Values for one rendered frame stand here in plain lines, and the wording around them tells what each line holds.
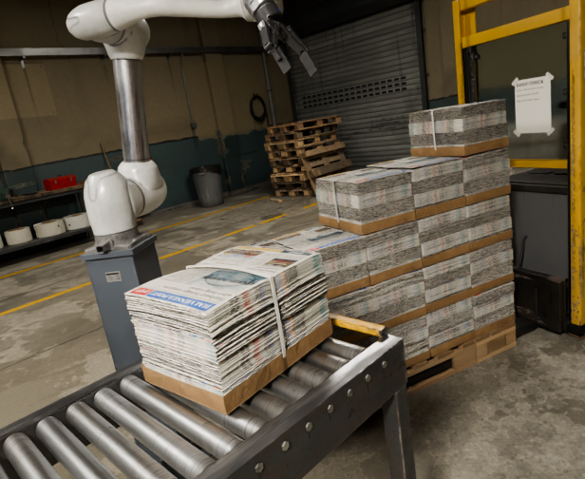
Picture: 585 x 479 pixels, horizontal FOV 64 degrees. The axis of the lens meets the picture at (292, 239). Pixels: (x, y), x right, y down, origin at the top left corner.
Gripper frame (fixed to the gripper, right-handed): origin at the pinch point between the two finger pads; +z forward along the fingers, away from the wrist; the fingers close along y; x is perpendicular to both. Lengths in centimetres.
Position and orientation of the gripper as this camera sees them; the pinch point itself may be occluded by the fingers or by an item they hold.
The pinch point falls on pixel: (299, 68)
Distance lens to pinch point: 143.0
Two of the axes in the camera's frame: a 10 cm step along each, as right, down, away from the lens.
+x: 6.6, -4.4, -6.1
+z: 4.9, 8.7, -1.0
